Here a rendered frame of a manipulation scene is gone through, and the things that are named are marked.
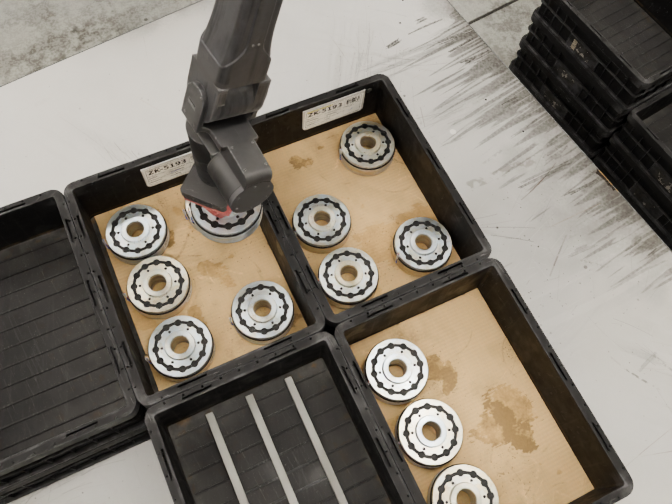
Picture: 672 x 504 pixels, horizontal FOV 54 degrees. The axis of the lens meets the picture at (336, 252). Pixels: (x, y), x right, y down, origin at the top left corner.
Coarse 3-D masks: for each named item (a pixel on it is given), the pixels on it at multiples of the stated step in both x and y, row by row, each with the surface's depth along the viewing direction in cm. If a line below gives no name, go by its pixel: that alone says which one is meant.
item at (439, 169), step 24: (336, 96) 119; (264, 120) 116; (408, 120) 117; (456, 192) 112; (288, 240) 107; (480, 240) 109; (456, 264) 107; (312, 288) 104; (408, 288) 104; (360, 312) 102
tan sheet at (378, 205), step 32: (288, 160) 124; (320, 160) 125; (288, 192) 121; (320, 192) 122; (352, 192) 122; (384, 192) 123; (416, 192) 123; (320, 224) 119; (352, 224) 120; (384, 224) 120; (320, 256) 117; (384, 256) 117; (384, 288) 115
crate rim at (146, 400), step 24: (120, 168) 110; (72, 192) 108; (72, 216) 106; (96, 264) 103; (288, 264) 106; (312, 312) 102; (120, 336) 99; (288, 336) 100; (240, 360) 98; (192, 384) 97
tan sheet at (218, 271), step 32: (160, 192) 120; (192, 256) 115; (224, 256) 116; (256, 256) 116; (160, 288) 113; (192, 288) 113; (224, 288) 113; (288, 288) 114; (160, 320) 110; (224, 320) 111; (224, 352) 109; (160, 384) 106
